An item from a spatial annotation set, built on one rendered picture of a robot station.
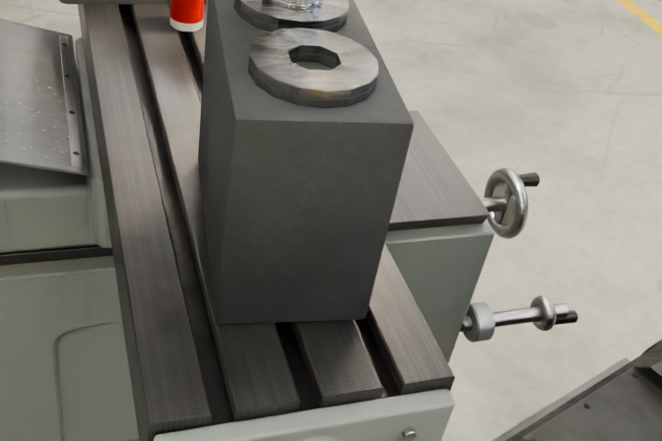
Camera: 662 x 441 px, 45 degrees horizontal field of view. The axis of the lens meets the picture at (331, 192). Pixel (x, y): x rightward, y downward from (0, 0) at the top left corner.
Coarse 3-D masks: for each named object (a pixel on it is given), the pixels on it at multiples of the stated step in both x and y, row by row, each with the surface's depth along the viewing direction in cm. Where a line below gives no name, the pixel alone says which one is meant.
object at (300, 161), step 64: (256, 0) 61; (256, 64) 53; (320, 64) 57; (384, 64) 59; (256, 128) 50; (320, 128) 51; (384, 128) 52; (256, 192) 54; (320, 192) 55; (384, 192) 56; (256, 256) 57; (320, 256) 58; (256, 320) 61; (320, 320) 63
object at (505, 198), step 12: (504, 168) 131; (492, 180) 133; (504, 180) 130; (516, 180) 127; (528, 180) 129; (492, 192) 135; (504, 192) 131; (516, 192) 127; (492, 204) 130; (504, 204) 130; (516, 204) 127; (492, 216) 135; (504, 216) 132; (516, 216) 127; (504, 228) 131; (516, 228) 128
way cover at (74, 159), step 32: (0, 32) 102; (32, 32) 105; (0, 64) 96; (32, 64) 99; (64, 64) 102; (0, 96) 90; (32, 96) 93; (64, 96) 96; (0, 128) 85; (32, 128) 88; (64, 128) 90; (0, 160) 81; (32, 160) 83; (64, 160) 86
